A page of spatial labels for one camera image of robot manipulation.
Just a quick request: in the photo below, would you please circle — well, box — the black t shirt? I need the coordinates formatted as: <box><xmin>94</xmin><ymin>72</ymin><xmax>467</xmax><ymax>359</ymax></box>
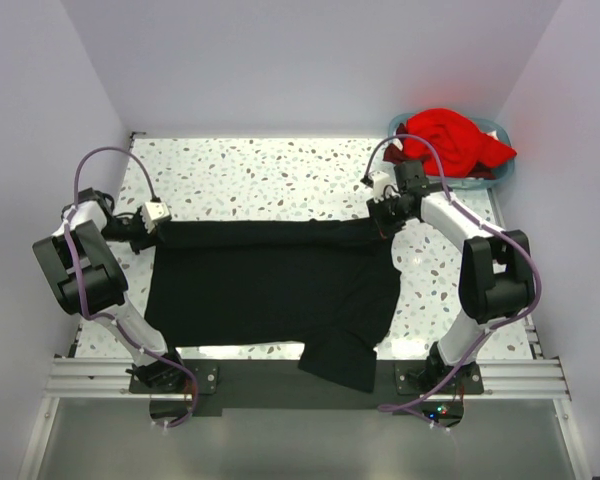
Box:
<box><xmin>145</xmin><ymin>218</ymin><xmax>401</xmax><ymax>393</ymax></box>

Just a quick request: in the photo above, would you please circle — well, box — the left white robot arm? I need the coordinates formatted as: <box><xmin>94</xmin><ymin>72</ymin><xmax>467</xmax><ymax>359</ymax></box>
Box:
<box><xmin>32</xmin><ymin>188</ymin><xmax>191</xmax><ymax>393</ymax></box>

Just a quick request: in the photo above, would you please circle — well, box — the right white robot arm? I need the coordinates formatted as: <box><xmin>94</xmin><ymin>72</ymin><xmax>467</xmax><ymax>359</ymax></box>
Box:
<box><xmin>362</xmin><ymin>162</ymin><xmax>537</xmax><ymax>393</ymax></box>

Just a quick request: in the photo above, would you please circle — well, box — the red t shirt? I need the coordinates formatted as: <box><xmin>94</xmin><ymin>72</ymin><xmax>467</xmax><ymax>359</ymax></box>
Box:
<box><xmin>397</xmin><ymin>108</ymin><xmax>517</xmax><ymax>179</ymax></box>

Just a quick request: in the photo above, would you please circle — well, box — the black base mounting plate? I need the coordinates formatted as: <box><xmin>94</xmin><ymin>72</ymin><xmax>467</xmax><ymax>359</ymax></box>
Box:
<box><xmin>128</xmin><ymin>359</ymin><xmax>485</xmax><ymax>420</ymax></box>

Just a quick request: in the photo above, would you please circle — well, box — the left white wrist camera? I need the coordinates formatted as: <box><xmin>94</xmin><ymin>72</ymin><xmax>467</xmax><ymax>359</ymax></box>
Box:
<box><xmin>140</xmin><ymin>201</ymin><xmax>172</xmax><ymax>234</ymax></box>

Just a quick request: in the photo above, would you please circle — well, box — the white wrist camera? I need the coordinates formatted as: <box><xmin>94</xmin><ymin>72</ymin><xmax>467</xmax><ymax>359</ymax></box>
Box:
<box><xmin>361</xmin><ymin>171</ymin><xmax>391</xmax><ymax>202</ymax></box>
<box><xmin>140</xmin><ymin>201</ymin><xmax>172</xmax><ymax>234</ymax></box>

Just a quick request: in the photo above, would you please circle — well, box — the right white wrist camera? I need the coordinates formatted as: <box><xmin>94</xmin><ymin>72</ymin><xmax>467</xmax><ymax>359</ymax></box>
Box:
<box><xmin>361</xmin><ymin>171</ymin><xmax>391</xmax><ymax>202</ymax></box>

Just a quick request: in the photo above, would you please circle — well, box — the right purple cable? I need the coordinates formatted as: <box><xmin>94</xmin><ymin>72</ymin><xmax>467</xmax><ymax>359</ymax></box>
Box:
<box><xmin>362</xmin><ymin>132</ymin><xmax>541</xmax><ymax>419</ymax></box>

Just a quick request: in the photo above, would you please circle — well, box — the aluminium extrusion rail frame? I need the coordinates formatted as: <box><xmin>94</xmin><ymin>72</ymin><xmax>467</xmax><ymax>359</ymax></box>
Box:
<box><xmin>17</xmin><ymin>130</ymin><xmax>594</xmax><ymax>480</ymax></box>

